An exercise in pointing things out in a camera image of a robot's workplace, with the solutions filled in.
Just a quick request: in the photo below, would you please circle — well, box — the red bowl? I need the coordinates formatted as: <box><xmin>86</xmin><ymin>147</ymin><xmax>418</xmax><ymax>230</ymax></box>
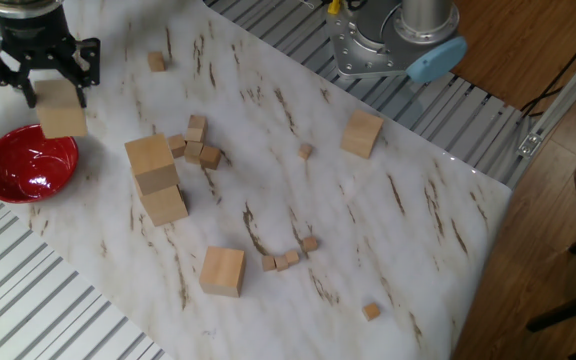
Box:
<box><xmin>0</xmin><ymin>123</ymin><xmax>80</xmax><ymax>205</ymax></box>

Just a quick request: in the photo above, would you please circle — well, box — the marble pattern board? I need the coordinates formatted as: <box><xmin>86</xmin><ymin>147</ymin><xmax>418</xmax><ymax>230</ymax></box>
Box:
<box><xmin>0</xmin><ymin>0</ymin><xmax>513</xmax><ymax>360</ymax></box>

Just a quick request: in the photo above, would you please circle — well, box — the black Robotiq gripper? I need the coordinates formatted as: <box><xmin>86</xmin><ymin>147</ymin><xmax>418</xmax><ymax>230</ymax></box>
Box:
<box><xmin>0</xmin><ymin>5</ymin><xmax>102</xmax><ymax>110</ymax></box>

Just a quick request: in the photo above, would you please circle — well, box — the black floor cable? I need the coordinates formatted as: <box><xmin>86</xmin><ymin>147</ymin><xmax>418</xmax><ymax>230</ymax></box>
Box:
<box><xmin>519</xmin><ymin>17</ymin><xmax>576</xmax><ymax>119</ymax></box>

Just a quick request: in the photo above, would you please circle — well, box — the aluminium frame profile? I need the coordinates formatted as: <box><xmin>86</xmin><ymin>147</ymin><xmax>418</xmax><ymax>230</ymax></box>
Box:
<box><xmin>505</xmin><ymin>29</ymin><xmax>576</xmax><ymax>190</ymax></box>

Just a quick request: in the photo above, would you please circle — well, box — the black stand leg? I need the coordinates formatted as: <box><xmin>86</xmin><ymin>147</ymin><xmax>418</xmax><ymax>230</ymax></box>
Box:
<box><xmin>525</xmin><ymin>219</ymin><xmax>576</xmax><ymax>360</ymax></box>

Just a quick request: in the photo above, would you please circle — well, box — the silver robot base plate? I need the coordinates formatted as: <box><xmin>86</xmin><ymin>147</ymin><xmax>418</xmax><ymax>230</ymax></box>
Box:
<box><xmin>325</xmin><ymin>0</ymin><xmax>419</xmax><ymax>80</ymax></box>

